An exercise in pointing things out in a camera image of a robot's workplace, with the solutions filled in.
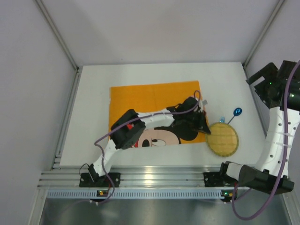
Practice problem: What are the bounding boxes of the yellow round plate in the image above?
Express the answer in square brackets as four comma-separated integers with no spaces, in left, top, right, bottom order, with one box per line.
[205,122,239,157]

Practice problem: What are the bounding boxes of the orange Mickey Mouse placemat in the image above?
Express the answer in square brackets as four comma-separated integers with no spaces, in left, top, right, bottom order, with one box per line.
[108,81,205,148]

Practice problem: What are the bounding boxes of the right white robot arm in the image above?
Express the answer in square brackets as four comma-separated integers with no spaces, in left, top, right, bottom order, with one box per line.
[220,60,300,195]

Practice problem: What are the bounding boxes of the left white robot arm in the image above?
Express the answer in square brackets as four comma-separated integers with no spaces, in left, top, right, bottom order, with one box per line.
[88,97,210,182]

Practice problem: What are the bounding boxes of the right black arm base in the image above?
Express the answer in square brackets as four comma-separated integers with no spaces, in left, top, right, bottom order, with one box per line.
[203,163,237,188]

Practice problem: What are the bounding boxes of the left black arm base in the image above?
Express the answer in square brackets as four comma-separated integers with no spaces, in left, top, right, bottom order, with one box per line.
[79,164,120,188]

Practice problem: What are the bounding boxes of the perforated grey cable duct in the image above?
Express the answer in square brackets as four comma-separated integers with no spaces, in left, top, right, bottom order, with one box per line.
[47,189,233,199]

